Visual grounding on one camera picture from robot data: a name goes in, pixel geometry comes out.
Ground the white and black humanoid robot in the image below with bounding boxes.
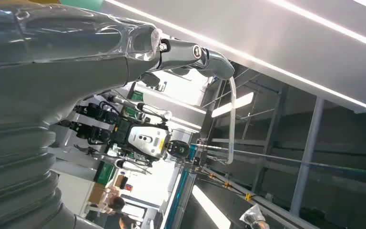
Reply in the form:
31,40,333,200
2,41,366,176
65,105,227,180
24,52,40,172
56,94,192,175

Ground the clear bent plastic tube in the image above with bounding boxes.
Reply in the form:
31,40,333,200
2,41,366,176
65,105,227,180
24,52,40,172
224,77,238,166

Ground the rectangular ceiling light panel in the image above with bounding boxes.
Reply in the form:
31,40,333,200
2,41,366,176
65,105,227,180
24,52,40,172
211,92,255,118
191,185,232,229

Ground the long led strip light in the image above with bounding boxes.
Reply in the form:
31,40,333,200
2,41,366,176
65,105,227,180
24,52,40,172
105,0,366,112

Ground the green storage crate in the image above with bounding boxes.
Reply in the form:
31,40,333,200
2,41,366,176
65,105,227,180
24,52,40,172
93,161,118,186

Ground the person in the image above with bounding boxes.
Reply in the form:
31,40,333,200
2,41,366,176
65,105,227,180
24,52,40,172
103,196,140,229

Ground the brown cardboard box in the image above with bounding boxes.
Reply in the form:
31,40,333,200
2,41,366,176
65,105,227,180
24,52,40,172
87,185,109,205

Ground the clear plastic bag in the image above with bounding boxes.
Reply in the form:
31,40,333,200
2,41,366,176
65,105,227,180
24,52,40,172
239,204,271,229

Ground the grey steel column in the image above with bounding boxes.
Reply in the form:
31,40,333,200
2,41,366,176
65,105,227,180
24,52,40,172
289,96,325,218

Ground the green table mat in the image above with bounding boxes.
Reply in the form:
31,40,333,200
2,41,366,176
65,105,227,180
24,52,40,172
60,0,104,12

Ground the ribbed grey left arm sleeve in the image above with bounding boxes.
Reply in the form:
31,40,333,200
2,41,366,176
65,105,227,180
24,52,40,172
0,121,105,229

